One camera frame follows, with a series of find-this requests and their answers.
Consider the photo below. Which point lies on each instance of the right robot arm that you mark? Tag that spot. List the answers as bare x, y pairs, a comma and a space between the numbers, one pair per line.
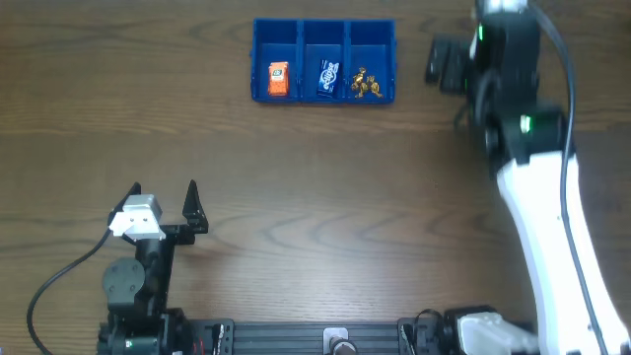
547, 222

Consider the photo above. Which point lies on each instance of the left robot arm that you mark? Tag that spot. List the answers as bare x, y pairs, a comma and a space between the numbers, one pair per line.
123, 281

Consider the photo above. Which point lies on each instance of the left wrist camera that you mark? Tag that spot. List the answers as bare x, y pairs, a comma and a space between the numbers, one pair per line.
138, 217

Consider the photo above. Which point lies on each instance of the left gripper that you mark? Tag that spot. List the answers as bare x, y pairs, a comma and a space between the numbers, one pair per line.
180, 234

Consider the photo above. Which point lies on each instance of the blue tray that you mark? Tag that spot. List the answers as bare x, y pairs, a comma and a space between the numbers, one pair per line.
323, 34

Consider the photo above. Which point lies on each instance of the blue candy pack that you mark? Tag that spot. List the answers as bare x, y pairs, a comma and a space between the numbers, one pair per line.
329, 76

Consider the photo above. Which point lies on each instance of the orange candy box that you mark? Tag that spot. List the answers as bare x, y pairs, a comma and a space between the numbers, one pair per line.
278, 79

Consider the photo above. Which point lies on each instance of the gold candy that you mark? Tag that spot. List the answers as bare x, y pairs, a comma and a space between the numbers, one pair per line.
375, 88

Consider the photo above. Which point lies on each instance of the mounting rail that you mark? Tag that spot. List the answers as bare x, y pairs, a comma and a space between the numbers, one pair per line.
286, 337

